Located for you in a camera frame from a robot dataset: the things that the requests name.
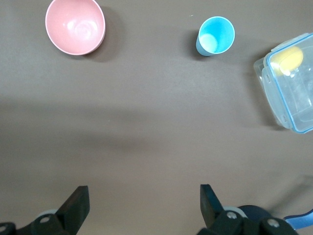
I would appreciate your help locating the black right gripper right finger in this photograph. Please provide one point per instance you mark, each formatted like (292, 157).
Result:
(210, 210)

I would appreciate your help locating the brown table cover mat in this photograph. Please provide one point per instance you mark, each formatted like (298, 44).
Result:
(146, 110)

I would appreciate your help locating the yellow round food piece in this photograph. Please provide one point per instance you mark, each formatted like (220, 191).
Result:
(289, 58)

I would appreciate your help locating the clear plastic food container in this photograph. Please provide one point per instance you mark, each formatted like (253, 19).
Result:
(293, 102)

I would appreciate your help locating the light blue plastic cup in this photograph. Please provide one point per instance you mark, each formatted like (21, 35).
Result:
(215, 34)

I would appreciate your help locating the pink bowl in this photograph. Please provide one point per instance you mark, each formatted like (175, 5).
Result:
(73, 27)

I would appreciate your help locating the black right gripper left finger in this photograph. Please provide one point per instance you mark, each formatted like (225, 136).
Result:
(75, 208)

